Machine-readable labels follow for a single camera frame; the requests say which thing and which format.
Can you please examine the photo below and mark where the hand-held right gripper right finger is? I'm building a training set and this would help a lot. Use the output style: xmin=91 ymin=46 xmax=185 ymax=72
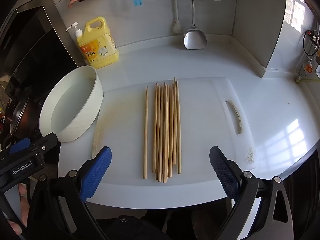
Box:
xmin=209 ymin=145 xmax=294 ymax=240

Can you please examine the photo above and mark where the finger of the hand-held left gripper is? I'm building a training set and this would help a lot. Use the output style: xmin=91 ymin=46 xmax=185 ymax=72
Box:
xmin=0 ymin=138 xmax=32 ymax=156
xmin=31 ymin=132 xmax=58 ymax=155

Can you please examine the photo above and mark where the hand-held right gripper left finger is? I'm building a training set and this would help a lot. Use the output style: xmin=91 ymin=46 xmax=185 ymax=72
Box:
xmin=26 ymin=145 xmax=112 ymax=240

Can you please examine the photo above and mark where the white round bowl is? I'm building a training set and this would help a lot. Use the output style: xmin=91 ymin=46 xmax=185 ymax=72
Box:
xmin=39 ymin=65 xmax=104 ymax=142

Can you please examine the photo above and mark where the single wooden chopstick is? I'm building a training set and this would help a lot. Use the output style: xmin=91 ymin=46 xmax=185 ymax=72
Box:
xmin=143 ymin=86 xmax=149 ymax=180

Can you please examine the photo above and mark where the bundle of wooden chopsticks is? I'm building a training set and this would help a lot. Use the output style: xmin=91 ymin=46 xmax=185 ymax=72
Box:
xmin=152 ymin=77 xmax=182 ymax=183

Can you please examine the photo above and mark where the person's left hand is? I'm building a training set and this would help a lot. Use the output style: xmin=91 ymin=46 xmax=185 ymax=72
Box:
xmin=6 ymin=183 xmax=30 ymax=235

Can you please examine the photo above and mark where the brown cooking pot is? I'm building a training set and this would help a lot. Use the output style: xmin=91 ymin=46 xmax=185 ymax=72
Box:
xmin=10 ymin=95 xmax=40 ymax=140

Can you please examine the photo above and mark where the white plastic cutting board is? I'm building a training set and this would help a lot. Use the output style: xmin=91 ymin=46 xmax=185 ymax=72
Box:
xmin=92 ymin=76 xmax=257 ymax=185

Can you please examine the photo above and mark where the yellow detergent pump bottle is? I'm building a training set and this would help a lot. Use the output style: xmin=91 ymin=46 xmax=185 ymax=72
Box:
xmin=66 ymin=17 xmax=119 ymax=70

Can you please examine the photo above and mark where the grey box with orange button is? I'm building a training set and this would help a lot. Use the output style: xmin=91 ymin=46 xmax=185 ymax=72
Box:
xmin=301 ymin=60 xmax=320 ymax=79

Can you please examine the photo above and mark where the stainless steel spatula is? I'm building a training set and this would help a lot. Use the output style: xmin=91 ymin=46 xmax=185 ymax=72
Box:
xmin=184 ymin=0 xmax=208 ymax=50

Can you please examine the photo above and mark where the window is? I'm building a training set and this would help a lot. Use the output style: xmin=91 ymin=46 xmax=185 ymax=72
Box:
xmin=285 ymin=0 xmax=307 ymax=33

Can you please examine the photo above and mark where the black cable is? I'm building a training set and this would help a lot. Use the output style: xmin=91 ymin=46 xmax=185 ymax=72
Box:
xmin=302 ymin=30 xmax=320 ymax=57

